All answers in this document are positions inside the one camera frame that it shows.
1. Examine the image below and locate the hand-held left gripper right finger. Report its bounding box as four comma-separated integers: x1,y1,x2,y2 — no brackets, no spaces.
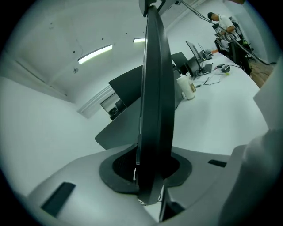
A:
158,146,244,223

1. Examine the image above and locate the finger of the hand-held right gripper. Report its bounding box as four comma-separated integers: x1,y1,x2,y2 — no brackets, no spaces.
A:
138,0,156,18
157,0,183,13

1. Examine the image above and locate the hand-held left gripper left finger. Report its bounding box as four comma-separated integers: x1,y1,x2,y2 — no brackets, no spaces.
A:
27,143,160,226

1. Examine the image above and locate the grey desk divider panel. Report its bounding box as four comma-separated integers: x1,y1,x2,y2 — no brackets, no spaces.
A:
95,72,184,151

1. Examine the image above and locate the person's white shirt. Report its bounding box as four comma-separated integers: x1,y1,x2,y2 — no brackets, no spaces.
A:
218,56,283,226

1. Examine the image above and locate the black monitor with stand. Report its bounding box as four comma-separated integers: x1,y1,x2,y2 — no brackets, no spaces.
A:
185,40,205,78

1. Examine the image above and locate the interior glass window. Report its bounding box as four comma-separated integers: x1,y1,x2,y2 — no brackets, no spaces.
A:
99,92,128,121

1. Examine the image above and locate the large black monitor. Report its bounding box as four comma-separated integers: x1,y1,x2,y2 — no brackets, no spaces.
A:
108,52,189,109

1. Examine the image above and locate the white lidded cup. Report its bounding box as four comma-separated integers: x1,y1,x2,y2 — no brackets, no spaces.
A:
176,74,196,101

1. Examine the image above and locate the black mesh office chair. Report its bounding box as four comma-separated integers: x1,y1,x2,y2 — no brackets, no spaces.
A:
227,40,253,76

